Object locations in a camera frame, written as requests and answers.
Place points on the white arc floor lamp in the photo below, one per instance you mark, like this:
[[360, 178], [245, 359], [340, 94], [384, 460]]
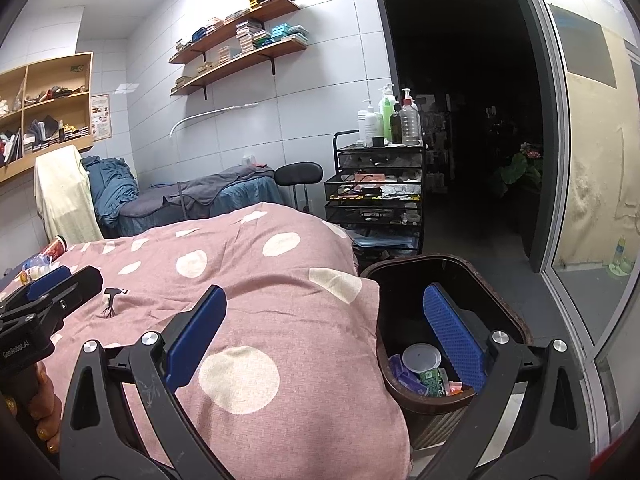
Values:
[[200, 117]]

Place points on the grey blanket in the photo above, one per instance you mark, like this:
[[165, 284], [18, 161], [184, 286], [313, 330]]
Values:
[[210, 187]]

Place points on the black round stool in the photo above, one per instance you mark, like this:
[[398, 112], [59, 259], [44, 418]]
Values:
[[300, 172]]

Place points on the red paper cup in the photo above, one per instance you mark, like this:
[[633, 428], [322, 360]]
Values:
[[54, 249]]

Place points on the person's left hand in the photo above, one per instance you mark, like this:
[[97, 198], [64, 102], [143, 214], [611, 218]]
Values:
[[47, 402]]

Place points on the dark grey door frame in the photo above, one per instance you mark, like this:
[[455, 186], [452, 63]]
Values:
[[547, 135]]

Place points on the wall poster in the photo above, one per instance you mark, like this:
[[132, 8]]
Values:
[[100, 117]]

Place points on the wooden wall cabinet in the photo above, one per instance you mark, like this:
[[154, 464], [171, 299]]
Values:
[[85, 80]]

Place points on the clear pump bottle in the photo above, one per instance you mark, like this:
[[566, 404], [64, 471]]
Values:
[[410, 122]]

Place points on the white purple plastic cup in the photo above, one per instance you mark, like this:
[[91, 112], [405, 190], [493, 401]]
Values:
[[421, 357]]

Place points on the blue bedding pile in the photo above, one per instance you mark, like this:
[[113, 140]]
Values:
[[110, 185]]

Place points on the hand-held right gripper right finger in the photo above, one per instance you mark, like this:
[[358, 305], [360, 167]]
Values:
[[452, 340]]

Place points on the wall shelves with boxes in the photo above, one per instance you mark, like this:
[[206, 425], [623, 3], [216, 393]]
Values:
[[250, 35]]

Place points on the black mesh trolley cart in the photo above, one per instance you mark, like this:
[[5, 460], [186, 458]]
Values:
[[375, 210]]

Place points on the glass sliding door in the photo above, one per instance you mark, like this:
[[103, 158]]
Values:
[[600, 160]]

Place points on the wooden wall shelf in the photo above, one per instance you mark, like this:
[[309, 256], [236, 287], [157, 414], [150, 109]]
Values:
[[235, 30], [235, 66]]

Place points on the green pump bottle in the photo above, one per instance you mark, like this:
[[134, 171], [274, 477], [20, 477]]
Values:
[[387, 115]]

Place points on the green white bottle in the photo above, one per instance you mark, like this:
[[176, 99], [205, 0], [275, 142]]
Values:
[[620, 257]]

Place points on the potted plant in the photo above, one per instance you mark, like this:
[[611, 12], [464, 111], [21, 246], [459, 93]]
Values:
[[522, 170]]

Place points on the clear plastic bottle orange label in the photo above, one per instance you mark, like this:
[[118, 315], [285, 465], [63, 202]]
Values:
[[35, 270]]

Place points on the purple plastic bag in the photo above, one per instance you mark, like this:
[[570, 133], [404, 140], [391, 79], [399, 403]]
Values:
[[400, 371]]

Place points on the pink polka-dot blanket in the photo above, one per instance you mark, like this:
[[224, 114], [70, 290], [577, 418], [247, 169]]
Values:
[[250, 310]]

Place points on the white pump bottle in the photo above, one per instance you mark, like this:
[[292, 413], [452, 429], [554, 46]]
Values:
[[370, 125]]

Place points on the massage bed teal skirt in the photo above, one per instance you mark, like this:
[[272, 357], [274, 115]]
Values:
[[260, 192]]

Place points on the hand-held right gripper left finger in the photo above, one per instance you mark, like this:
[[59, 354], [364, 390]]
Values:
[[195, 340]]

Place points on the cream towel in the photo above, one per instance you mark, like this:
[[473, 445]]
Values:
[[67, 195]]

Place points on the black trash bin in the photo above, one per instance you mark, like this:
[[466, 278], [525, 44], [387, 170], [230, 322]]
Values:
[[400, 310]]

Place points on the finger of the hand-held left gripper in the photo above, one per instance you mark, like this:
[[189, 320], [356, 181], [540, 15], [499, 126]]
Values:
[[47, 282], [80, 285]]

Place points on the small black jar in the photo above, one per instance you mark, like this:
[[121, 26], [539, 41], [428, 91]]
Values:
[[378, 141]]

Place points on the dark brown bottle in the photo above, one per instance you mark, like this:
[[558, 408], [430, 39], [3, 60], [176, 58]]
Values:
[[396, 127]]

